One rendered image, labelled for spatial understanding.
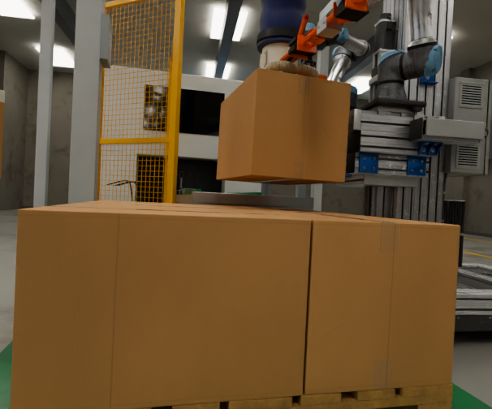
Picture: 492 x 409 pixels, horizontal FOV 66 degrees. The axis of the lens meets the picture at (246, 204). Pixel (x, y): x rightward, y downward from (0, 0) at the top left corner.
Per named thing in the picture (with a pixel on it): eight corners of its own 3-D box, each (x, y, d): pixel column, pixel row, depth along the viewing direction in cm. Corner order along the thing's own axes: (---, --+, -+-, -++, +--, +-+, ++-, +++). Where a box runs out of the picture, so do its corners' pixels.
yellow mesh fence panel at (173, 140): (81, 263, 309) (92, 2, 306) (91, 261, 318) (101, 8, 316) (170, 277, 273) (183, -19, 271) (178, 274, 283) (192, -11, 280)
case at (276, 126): (216, 179, 200) (220, 103, 199) (287, 185, 212) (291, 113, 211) (250, 174, 143) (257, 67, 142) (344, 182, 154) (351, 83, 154)
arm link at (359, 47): (377, 59, 242) (343, 44, 204) (360, 62, 249) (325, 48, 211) (377, 40, 240) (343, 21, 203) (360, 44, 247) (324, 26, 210)
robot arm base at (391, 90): (395, 110, 182) (397, 89, 182) (414, 102, 167) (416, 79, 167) (366, 108, 180) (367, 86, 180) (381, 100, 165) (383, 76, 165)
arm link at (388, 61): (383, 88, 182) (385, 60, 181) (412, 83, 172) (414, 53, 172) (372, 83, 173) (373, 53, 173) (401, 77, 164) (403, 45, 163)
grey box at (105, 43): (103, 67, 273) (105, 25, 273) (111, 69, 274) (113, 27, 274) (99, 58, 254) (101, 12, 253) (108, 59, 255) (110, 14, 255)
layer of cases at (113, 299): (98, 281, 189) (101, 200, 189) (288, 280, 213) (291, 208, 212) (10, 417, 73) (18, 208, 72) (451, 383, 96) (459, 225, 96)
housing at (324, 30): (315, 35, 135) (316, 22, 135) (332, 39, 137) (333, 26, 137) (325, 27, 128) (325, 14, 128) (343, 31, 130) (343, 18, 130)
